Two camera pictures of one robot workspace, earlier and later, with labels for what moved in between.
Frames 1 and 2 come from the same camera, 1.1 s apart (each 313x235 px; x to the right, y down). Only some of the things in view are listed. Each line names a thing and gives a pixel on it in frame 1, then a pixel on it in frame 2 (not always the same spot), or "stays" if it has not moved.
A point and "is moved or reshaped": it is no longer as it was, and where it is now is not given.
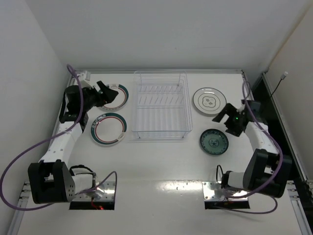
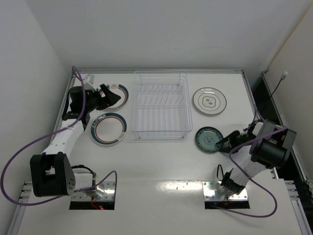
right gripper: x=228 y=117 -> x=231 y=141
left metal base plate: x=105 y=193 stays
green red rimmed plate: x=120 y=100 stays
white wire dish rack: x=162 y=105 stays
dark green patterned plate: x=213 y=141 is moved or reshaped
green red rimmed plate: x=108 y=129 stays
